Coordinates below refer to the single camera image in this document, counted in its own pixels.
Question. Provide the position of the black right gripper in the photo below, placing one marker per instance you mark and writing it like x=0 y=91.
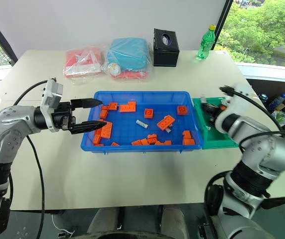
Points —
x=217 y=112

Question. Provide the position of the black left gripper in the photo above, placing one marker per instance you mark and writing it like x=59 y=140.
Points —
x=64 y=117

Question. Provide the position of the dark rounded robot base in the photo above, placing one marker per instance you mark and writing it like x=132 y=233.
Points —
x=132 y=235

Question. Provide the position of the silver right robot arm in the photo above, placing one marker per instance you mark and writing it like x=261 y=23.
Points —
x=269 y=149

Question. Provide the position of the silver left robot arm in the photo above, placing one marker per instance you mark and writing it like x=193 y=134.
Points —
x=10 y=117

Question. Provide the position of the green plastic bin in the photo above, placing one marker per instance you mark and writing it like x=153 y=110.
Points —
x=217 y=140

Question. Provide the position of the blue plastic bin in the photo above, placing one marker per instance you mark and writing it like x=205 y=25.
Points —
x=132 y=124

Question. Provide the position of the small orange building brick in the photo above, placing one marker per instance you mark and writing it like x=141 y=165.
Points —
x=168 y=143
x=159 y=143
x=104 y=108
x=182 y=110
x=103 y=114
x=98 y=132
x=136 y=143
x=149 y=113
x=188 y=142
x=114 y=144
x=97 y=140
x=186 y=134
x=145 y=141
x=152 y=139
x=112 y=106

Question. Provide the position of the long orange building brick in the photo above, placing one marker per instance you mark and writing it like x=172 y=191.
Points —
x=127 y=108
x=106 y=130
x=166 y=122

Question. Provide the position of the bagged red cloth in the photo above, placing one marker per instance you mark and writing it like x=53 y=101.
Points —
x=81 y=63

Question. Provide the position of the dark blue topped bottle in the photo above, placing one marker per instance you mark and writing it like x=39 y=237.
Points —
x=263 y=98

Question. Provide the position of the green plastic bottle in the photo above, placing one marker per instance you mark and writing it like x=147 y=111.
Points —
x=204 y=46

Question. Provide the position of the blue capped plastic bottle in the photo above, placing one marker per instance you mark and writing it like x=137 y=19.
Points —
x=278 y=100

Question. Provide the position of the clear plastic bag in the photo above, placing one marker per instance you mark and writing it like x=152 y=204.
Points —
x=280 y=117

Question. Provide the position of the black tissue box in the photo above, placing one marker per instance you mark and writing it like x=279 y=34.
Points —
x=166 y=53

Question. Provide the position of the bagged teal cloth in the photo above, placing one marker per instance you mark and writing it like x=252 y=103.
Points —
x=130 y=53

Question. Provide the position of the grey rounded robot leg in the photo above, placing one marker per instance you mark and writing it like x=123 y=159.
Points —
x=175 y=220
x=105 y=220

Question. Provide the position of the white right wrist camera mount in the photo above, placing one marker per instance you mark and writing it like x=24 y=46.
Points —
x=242 y=93

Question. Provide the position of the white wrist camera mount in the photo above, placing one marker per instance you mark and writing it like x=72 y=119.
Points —
x=53 y=92
x=242 y=93

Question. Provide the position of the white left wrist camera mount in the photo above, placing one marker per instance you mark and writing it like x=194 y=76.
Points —
x=53 y=92

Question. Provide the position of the black window frame bar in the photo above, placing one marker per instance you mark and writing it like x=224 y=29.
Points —
x=1 y=38
x=224 y=20

